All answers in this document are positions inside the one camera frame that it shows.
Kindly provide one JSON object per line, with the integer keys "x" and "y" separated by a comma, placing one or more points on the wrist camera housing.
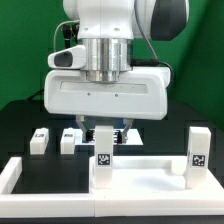
{"x": 70, "y": 58}

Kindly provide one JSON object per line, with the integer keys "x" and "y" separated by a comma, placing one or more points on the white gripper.
{"x": 139, "y": 94}

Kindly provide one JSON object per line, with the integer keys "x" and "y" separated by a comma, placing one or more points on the fiducial marker sheet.
{"x": 133, "y": 138}

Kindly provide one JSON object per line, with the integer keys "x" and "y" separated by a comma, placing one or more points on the white U-shaped obstacle frame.
{"x": 39, "y": 205}

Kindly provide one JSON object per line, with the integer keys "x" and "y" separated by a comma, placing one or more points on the white desk top tray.
{"x": 154, "y": 186}

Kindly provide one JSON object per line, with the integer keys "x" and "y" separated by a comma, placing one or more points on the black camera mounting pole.
{"x": 70, "y": 32}

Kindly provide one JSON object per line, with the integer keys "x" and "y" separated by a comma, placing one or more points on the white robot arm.
{"x": 98, "y": 77}

